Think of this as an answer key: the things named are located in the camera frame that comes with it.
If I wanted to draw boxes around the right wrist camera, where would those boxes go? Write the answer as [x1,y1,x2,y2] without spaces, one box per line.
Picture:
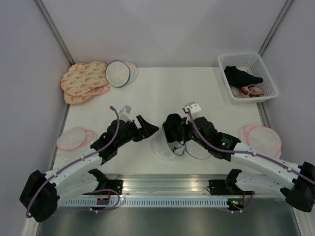
[183,101,201,115]

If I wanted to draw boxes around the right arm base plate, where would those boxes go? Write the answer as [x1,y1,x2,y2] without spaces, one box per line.
[208,179,252,196]

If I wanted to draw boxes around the aluminium rail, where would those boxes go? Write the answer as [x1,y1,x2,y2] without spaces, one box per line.
[34,173,296,197]

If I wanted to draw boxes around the floral laundry bag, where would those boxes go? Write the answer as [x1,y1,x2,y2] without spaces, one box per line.
[61,61,108,96]
[63,92,92,105]

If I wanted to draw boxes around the white plastic basket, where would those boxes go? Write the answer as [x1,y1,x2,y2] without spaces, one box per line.
[218,52,279,104]

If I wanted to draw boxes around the pink-trim mesh bag right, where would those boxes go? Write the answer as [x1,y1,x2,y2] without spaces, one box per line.
[238,125,282,159]

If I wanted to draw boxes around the white slotted cable duct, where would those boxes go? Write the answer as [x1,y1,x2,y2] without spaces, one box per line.
[62,197,229,208]

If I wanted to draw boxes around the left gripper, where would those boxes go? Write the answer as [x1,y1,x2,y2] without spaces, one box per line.
[116,115,159,148]

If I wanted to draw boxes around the pink bra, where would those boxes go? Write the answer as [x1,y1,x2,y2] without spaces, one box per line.
[239,84,264,98]

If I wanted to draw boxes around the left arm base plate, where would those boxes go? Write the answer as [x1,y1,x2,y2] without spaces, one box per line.
[84,179,124,195]

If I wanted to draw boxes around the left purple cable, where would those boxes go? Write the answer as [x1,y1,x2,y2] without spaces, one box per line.
[25,105,124,219]

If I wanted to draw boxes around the blue-zip mesh laundry bag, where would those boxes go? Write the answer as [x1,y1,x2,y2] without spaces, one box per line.
[152,125,213,161]

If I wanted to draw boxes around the floral laundry bag bottom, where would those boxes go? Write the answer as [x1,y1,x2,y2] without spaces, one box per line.
[63,92,92,105]

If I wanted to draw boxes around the pink-trim mesh bag left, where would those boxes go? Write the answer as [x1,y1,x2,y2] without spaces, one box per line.
[56,127,97,161]

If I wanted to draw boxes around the white mesh bag behind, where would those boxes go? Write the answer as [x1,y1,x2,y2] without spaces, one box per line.
[126,62,138,84]

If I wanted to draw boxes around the pink-trim mesh bag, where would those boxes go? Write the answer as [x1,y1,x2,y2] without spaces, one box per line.
[56,127,97,161]
[238,125,282,159]

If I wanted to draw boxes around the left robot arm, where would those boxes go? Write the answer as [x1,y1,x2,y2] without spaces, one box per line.
[19,115,159,222]

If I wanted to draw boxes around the floral laundry bag top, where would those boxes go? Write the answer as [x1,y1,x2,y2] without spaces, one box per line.
[61,61,108,96]

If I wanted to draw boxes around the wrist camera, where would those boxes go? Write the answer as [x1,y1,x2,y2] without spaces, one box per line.
[119,106,131,122]
[183,101,201,115]

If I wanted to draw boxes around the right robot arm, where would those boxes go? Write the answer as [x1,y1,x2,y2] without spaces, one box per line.
[183,117,315,212]

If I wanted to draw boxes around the black bra from bag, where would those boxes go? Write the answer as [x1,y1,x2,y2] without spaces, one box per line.
[162,114,190,156]

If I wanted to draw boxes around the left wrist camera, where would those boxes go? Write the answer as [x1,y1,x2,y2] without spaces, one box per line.
[119,106,131,122]

